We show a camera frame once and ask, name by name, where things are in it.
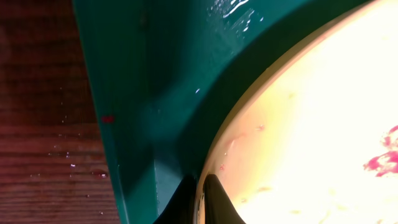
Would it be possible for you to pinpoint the yellow plate with red stains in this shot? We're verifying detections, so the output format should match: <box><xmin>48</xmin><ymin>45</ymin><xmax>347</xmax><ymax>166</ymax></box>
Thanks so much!
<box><xmin>194</xmin><ymin>0</ymin><xmax>397</xmax><ymax>224</ymax></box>

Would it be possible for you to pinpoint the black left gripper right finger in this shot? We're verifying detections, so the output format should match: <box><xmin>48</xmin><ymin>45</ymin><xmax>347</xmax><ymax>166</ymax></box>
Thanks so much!
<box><xmin>203</xmin><ymin>174</ymin><xmax>246</xmax><ymax>224</ymax></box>

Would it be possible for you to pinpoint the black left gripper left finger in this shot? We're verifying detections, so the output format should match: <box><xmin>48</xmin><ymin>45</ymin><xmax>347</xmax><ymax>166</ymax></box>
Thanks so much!
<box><xmin>154</xmin><ymin>175</ymin><xmax>197</xmax><ymax>224</ymax></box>

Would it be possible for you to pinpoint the teal plastic tray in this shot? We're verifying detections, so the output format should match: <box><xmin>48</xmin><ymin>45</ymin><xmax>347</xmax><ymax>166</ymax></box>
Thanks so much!
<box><xmin>73</xmin><ymin>0</ymin><xmax>363</xmax><ymax>223</ymax></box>

